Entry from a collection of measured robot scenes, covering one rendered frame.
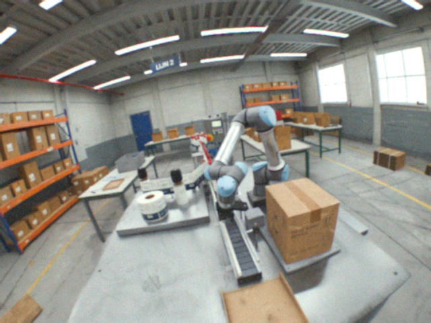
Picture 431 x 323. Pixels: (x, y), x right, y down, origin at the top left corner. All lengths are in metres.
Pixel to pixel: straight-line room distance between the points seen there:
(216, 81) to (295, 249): 8.62
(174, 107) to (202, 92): 1.49
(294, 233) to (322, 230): 0.14
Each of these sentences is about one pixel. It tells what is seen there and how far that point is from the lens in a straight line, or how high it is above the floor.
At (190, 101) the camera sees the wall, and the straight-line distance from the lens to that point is 8.93.
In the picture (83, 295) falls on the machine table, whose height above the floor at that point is 0.83.
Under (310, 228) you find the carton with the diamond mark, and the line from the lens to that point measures 0.80.
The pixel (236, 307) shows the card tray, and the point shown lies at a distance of 0.79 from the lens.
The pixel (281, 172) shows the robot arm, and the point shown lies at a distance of 1.21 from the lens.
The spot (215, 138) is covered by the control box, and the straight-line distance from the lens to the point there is 1.42.
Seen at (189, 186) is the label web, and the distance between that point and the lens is 1.55.
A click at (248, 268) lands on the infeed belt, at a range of 0.85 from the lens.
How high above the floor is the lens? 1.53
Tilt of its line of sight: 16 degrees down
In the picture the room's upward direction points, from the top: 9 degrees counter-clockwise
